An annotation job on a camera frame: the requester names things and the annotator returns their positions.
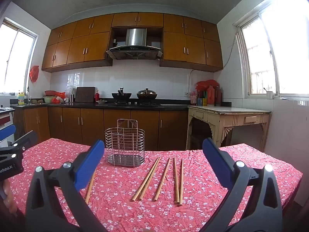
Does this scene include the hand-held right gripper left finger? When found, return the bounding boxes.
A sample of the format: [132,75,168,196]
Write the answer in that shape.
[25,139,108,232]

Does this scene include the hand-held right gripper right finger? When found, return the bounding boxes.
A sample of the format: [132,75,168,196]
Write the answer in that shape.
[202,138,283,232]

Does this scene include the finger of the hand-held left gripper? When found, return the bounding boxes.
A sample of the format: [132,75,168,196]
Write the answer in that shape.
[0,130,38,154]
[0,125,16,141]

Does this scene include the metal wire utensil holder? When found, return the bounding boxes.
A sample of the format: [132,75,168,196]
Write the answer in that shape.
[104,119,146,168]

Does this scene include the person's left hand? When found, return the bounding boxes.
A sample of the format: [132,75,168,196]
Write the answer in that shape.
[0,181,17,217]

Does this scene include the wooden kitchen base cabinets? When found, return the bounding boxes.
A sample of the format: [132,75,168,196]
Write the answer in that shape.
[11,99,232,151]

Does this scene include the cream wooden side table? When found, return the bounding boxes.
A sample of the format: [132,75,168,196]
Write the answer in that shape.
[186,105,272,150]

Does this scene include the orange plastic bag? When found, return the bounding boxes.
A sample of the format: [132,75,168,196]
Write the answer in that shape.
[52,91,66,104]

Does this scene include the red plastic bag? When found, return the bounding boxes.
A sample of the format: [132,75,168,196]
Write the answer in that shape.
[29,65,40,83]
[195,79,220,91]

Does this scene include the brown thermos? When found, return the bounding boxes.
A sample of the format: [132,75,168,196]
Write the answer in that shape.
[214,86,222,106]

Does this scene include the red thermos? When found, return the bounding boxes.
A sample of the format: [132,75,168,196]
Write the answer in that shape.
[207,85,215,106]

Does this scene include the dark wooden cutting board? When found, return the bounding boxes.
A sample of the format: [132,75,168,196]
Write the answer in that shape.
[75,86,96,102]

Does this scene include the white framed window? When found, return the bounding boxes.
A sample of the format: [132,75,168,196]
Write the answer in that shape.
[233,0,309,99]
[0,17,39,95]

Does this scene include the red floral tablecloth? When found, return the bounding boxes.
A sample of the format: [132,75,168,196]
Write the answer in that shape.
[5,138,303,232]

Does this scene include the black gas stove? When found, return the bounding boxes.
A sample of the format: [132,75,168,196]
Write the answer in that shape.
[107,101,160,107]

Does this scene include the black wok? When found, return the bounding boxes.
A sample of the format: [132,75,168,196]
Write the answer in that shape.
[111,87,133,99]

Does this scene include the bronze lidded wok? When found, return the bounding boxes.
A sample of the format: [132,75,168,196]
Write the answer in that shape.
[136,88,158,99]

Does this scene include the steel range hood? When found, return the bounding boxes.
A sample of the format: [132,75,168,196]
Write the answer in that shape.
[106,28,163,60]

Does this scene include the wall cable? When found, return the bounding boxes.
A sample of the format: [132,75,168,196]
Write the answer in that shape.
[187,37,236,95]

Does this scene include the wooden wall cabinets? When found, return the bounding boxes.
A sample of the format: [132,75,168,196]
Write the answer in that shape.
[42,13,224,73]

